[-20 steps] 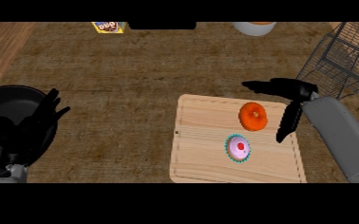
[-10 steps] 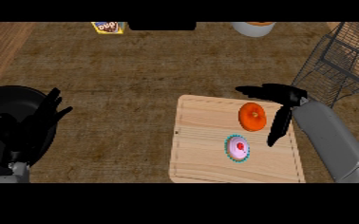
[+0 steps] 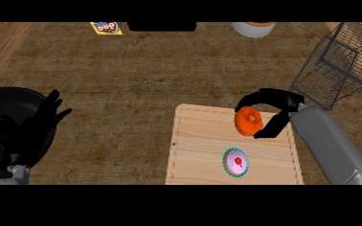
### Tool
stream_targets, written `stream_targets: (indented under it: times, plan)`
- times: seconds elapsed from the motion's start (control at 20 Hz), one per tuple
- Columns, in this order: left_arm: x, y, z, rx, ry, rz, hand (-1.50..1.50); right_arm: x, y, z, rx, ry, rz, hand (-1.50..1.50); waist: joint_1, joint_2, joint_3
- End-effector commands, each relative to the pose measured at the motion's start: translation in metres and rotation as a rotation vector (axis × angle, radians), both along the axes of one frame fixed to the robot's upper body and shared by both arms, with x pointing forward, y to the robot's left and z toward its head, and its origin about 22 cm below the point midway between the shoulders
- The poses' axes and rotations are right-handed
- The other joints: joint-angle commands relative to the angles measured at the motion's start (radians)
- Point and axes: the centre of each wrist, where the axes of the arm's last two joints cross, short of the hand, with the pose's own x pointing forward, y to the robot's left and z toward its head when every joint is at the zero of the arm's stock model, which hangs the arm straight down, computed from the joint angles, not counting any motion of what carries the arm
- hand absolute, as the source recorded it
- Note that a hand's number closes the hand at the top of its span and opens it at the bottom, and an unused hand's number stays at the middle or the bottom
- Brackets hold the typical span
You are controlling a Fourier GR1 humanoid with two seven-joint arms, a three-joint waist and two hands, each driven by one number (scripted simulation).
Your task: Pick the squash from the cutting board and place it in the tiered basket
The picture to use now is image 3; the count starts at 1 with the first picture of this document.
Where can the black rectangular appliance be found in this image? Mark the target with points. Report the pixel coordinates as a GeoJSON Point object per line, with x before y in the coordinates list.
{"type": "Point", "coordinates": [161, 26]}

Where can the pink cupcake with cherry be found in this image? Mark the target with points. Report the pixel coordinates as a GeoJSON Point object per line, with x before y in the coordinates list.
{"type": "Point", "coordinates": [235, 162]}

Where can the yellow and blue snack packet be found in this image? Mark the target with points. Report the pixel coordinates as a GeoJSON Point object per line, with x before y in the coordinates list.
{"type": "Point", "coordinates": [106, 28]}

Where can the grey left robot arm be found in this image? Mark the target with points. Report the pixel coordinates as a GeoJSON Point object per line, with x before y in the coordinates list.
{"type": "Point", "coordinates": [15, 174]}

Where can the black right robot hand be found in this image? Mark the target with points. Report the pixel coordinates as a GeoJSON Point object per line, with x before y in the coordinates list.
{"type": "Point", "coordinates": [275, 99]}

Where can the orange squash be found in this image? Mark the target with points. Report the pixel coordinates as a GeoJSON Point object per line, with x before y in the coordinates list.
{"type": "Point", "coordinates": [248, 121]}

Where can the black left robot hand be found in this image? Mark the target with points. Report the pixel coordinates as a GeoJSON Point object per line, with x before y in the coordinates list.
{"type": "Point", "coordinates": [37, 124]}

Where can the pale wooden cutting board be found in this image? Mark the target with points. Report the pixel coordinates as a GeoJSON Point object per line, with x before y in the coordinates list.
{"type": "Point", "coordinates": [207, 146]}

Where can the white round pot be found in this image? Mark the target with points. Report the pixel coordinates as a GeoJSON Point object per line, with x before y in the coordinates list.
{"type": "Point", "coordinates": [253, 28]}

